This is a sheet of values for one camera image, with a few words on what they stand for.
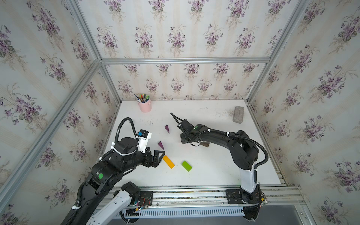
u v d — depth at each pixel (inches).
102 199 16.7
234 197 28.8
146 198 28.4
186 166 33.1
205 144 35.9
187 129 28.6
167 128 39.7
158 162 21.9
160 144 36.2
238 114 42.2
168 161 34.4
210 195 29.6
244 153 19.9
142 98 41.8
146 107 43.6
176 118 29.3
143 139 22.0
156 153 21.8
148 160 21.2
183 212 27.6
